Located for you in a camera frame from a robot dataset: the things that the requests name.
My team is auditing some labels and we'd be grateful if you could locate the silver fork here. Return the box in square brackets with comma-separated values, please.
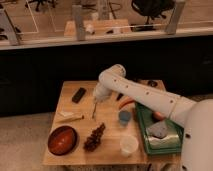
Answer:
[92, 102, 98, 119]

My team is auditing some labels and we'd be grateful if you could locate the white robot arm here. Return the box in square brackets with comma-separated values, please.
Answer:
[93, 64, 213, 171]

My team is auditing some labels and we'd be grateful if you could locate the orange carrot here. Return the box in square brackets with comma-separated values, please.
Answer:
[119, 99, 134, 109]

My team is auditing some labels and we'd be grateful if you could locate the blue small cup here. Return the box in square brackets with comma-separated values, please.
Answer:
[118, 110, 131, 126]

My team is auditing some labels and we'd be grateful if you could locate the wooden table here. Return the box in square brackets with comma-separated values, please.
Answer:
[43, 81, 180, 165]

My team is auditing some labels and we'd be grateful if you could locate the green plastic tray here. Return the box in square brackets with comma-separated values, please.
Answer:
[135, 103, 184, 155]

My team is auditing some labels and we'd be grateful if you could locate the yellow banana piece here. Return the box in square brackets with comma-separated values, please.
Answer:
[59, 111, 84, 122]

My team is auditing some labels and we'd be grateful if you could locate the brown grape bunch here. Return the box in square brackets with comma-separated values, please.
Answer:
[84, 123, 106, 152]

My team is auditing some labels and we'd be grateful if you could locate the wooden background bench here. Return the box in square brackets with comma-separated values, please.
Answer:
[64, 19, 131, 37]

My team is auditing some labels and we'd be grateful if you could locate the grey cloth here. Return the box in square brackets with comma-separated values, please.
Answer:
[147, 121, 168, 139]

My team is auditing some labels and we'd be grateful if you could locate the red wooden bowl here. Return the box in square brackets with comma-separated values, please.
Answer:
[48, 126, 77, 155]

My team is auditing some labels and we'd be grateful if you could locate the black office chair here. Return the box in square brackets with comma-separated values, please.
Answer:
[131, 0, 175, 24]

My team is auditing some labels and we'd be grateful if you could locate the black handled knife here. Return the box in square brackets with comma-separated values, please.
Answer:
[116, 93, 123, 101]

